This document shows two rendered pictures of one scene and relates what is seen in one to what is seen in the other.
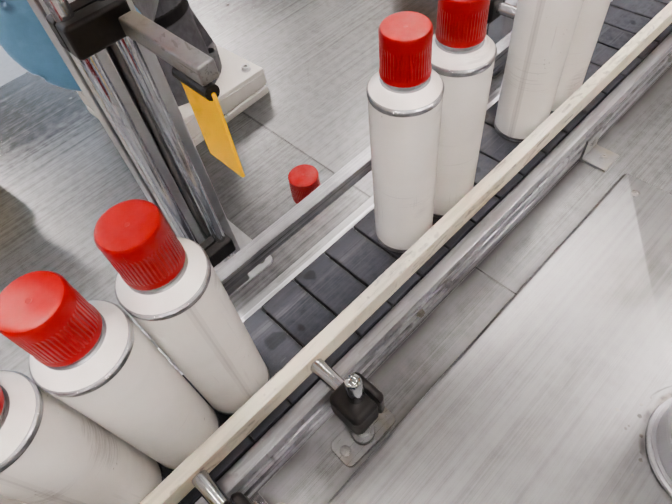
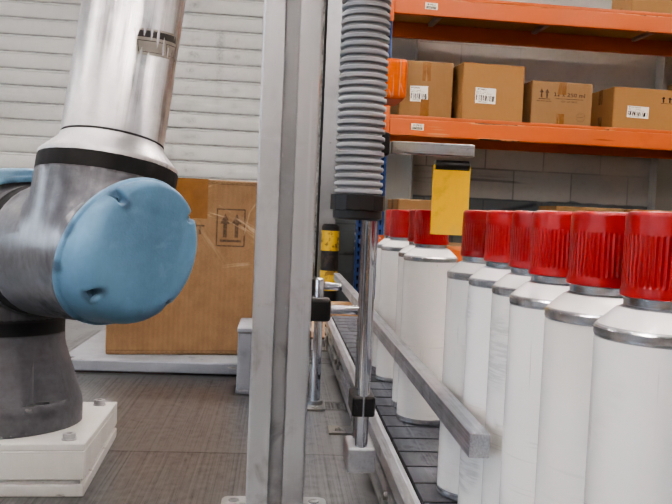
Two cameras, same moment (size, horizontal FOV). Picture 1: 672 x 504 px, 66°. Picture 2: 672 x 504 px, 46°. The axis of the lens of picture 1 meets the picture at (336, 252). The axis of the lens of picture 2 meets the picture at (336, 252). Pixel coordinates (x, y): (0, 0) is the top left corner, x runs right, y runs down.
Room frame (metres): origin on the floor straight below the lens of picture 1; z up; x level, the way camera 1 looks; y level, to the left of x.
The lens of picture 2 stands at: (-0.05, 0.62, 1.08)
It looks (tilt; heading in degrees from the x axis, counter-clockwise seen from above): 3 degrees down; 303
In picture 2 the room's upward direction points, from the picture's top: 2 degrees clockwise
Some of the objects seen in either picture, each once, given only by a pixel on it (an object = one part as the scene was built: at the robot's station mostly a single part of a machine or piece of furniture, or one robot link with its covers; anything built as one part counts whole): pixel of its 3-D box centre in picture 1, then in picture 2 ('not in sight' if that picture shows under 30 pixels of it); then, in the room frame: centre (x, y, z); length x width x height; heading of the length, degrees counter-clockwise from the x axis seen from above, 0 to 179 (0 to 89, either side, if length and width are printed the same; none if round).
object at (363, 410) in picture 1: (359, 408); not in sight; (0.13, 0.00, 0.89); 0.03 x 0.03 x 0.12; 37
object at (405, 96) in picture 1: (404, 149); (427, 315); (0.28, -0.06, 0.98); 0.05 x 0.05 x 0.20
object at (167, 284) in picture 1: (196, 323); (479, 352); (0.17, 0.09, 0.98); 0.05 x 0.05 x 0.20
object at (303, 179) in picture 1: (305, 184); not in sight; (0.39, 0.02, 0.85); 0.03 x 0.03 x 0.03
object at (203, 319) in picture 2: not in sight; (187, 260); (0.89, -0.37, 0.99); 0.30 x 0.24 x 0.27; 134
